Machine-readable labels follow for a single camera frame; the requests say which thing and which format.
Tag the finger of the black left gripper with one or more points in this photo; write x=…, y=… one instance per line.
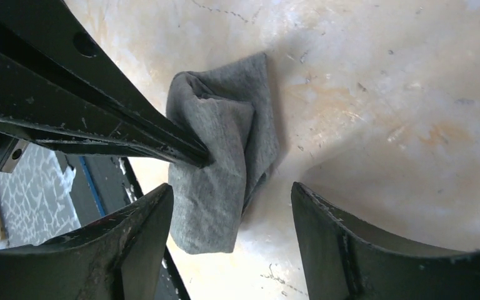
x=45, y=37

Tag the grey underwear white waistband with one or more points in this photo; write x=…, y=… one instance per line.
x=230, y=110

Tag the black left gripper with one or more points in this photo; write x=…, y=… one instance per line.
x=36, y=110

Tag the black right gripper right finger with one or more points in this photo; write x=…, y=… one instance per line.
x=344, y=257

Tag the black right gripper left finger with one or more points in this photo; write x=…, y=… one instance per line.
x=116, y=257

